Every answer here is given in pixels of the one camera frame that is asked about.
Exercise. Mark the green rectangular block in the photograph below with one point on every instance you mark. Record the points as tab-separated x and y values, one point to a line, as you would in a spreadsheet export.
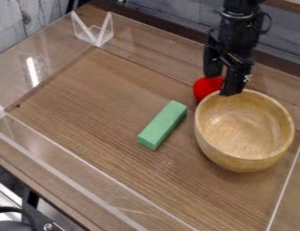
162	124

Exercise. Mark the clear acrylic corner bracket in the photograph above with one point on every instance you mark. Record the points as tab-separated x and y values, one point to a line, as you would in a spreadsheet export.
94	35

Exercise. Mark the black metal table bracket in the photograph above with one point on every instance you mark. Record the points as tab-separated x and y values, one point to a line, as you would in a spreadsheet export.
42	222

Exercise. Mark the clear acrylic tray wall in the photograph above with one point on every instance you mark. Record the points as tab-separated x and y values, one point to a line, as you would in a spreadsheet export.
75	101

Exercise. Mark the light wooden bowl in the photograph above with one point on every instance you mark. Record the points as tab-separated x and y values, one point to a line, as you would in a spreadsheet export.
244	131

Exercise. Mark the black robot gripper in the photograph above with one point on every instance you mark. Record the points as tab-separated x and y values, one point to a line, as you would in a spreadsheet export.
244	22

